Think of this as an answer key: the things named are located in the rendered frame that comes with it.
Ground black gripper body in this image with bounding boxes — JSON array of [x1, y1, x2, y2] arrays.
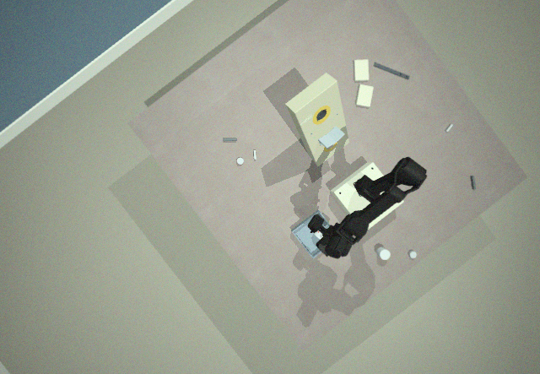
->
[[308, 214, 352, 257]]

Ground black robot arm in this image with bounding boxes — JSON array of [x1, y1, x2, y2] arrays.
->
[[316, 157, 427, 259]]

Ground dark grey flat bar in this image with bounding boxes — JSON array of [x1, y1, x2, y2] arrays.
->
[[374, 63, 409, 80]]

